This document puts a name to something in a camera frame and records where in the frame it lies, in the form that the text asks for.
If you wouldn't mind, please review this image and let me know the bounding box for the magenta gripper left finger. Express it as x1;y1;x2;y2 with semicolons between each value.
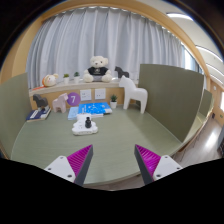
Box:
45;145;93;186

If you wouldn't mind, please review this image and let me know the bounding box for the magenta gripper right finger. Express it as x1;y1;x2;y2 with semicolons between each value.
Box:
134;145;182;185

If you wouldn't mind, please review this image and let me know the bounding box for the white power strip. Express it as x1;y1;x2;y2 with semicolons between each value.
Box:
72;120;98;135

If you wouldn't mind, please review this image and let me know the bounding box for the light blue book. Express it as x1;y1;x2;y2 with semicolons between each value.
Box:
68;107;78;120

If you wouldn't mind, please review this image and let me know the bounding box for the dark navy book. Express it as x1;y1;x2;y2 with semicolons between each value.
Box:
26;109;50;122

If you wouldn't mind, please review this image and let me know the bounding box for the pink wooden horse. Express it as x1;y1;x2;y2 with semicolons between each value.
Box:
52;93;68;113

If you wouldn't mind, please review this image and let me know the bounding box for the purple round number sign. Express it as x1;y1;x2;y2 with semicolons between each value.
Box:
67;92;81;106

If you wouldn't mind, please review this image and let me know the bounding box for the dark grey wooden horse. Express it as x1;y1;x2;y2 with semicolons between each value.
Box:
33;94;48;108

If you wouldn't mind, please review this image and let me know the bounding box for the right green partition panel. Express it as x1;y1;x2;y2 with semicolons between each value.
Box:
139;64;204;142

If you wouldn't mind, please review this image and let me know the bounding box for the green partition panel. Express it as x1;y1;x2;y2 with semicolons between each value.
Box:
0;73;31;157
139;64;204;142

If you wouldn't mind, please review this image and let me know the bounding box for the small potted plant on table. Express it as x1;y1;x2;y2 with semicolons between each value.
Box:
110;94;118;109

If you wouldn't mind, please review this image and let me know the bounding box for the large white wooden horse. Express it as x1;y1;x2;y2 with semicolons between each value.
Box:
119;76;148;114

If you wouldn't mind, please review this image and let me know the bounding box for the left green partition panel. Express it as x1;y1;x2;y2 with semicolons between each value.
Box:
0;73;31;157

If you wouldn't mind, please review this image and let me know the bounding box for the orange white plush toy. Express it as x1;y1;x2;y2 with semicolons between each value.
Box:
42;74;58;87

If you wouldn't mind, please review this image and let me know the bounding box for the left potted plant on shelf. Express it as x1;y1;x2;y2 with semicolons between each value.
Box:
63;74;70;84

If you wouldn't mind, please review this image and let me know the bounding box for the potted plant on shelf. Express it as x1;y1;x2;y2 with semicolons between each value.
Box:
63;74;70;84
74;72;80;84

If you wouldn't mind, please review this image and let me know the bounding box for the right potted plant on shelf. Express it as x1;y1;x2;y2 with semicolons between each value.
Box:
74;72;80;84

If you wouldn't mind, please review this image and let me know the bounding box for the white teddy bear black shirt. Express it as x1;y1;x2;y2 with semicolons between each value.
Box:
83;56;112;83

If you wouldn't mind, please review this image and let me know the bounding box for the small black horse figure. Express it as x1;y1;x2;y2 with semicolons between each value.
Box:
115;66;129;78

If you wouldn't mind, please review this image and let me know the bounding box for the grey curtain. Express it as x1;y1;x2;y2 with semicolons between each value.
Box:
26;7;182;88

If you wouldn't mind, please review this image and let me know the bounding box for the left white wall socket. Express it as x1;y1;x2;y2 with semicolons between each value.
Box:
80;89;92;101

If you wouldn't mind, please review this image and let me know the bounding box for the white wall socket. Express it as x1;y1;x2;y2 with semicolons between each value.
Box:
95;88;106;100
80;89;92;101

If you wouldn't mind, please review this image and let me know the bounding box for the right white wall socket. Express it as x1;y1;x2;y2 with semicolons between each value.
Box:
95;88;106;100

